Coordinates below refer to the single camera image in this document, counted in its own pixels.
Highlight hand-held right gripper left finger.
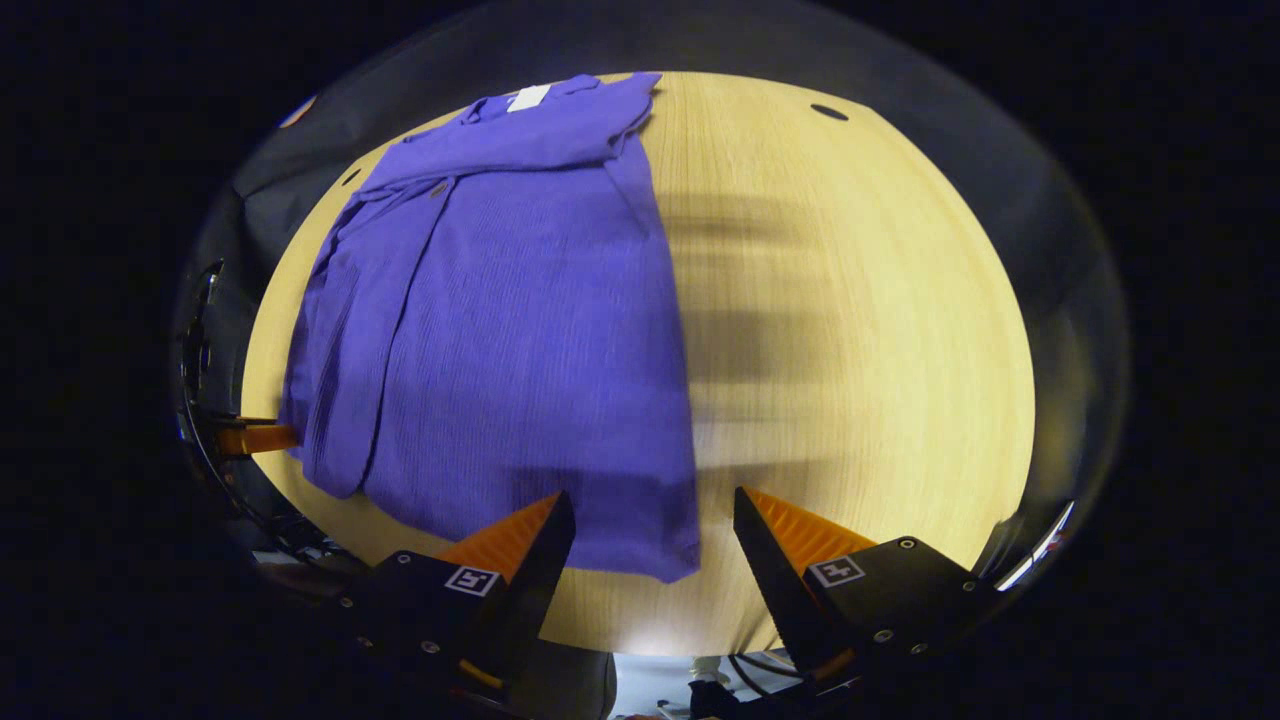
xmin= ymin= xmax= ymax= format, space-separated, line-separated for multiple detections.
xmin=335 ymin=490 xmax=578 ymax=701

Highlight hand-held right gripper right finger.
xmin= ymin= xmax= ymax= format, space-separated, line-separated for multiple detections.
xmin=733 ymin=487 xmax=1001 ymax=691

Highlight black cable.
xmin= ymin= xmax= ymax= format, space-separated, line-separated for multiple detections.
xmin=728 ymin=653 xmax=806 ymax=683

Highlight purple shirt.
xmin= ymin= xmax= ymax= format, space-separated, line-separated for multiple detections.
xmin=278 ymin=72 xmax=701 ymax=584

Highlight person's grey trousers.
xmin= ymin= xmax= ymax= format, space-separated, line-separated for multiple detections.
xmin=520 ymin=640 xmax=619 ymax=720

